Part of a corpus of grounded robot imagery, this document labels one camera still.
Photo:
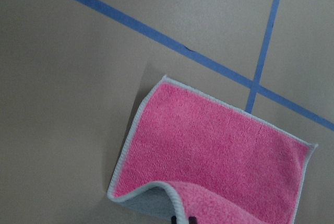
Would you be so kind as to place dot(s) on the pink and grey towel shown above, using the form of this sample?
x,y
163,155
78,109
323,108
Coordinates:
x,y
190,154

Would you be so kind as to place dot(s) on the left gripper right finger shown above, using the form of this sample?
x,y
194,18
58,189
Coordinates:
x,y
192,220

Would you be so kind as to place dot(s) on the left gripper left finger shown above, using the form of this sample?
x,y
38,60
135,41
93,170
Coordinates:
x,y
173,220

